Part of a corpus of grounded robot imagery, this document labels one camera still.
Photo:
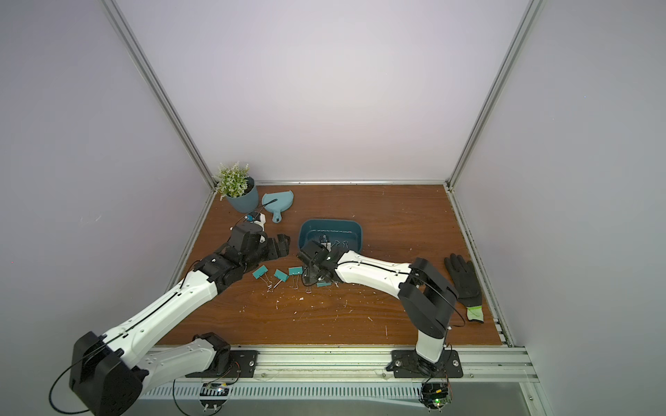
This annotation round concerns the aluminium front rail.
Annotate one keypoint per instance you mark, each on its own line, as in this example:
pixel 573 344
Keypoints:
pixel 368 364

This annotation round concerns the teal plastic storage box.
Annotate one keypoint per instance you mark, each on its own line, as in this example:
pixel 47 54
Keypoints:
pixel 340 229

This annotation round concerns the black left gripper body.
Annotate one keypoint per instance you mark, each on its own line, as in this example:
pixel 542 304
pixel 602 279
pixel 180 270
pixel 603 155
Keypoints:
pixel 259 256

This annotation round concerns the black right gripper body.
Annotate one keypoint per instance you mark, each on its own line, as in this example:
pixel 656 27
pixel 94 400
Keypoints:
pixel 312 257

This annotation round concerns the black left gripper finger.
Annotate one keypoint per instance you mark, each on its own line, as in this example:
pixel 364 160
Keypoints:
pixel 283 243
pixel 271 250

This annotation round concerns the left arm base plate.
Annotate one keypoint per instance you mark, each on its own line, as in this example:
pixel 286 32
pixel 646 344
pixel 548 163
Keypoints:
pixel 236 364

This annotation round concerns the teal plastic dustpan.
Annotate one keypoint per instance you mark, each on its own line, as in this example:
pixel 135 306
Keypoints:
pixel 276 203

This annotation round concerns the black work glove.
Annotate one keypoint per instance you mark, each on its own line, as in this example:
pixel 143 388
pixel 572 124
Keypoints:
pixel 468 286

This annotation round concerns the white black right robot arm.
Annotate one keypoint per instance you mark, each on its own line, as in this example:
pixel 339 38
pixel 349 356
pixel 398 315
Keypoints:
pixel 427 297

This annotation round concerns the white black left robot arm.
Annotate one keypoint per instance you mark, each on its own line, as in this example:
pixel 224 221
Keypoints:
pixel 112 371

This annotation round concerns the left circuit board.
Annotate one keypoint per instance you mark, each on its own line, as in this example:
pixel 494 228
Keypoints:
pixel 213 396

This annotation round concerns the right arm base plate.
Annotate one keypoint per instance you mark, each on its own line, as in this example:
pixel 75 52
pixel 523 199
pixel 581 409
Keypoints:
pixel 408 364

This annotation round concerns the potted green plant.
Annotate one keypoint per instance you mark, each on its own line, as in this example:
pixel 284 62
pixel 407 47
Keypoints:
pixel 234 183

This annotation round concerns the circuit board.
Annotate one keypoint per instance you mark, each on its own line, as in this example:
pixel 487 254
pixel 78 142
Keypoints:
pixel 213 396
pixel 435 395

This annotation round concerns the right circuit board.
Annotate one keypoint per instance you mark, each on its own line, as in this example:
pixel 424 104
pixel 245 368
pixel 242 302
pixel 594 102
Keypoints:
pixel 435 395

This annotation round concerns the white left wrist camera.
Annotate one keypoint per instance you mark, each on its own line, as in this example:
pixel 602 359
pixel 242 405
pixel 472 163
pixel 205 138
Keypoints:
pixel 257 218

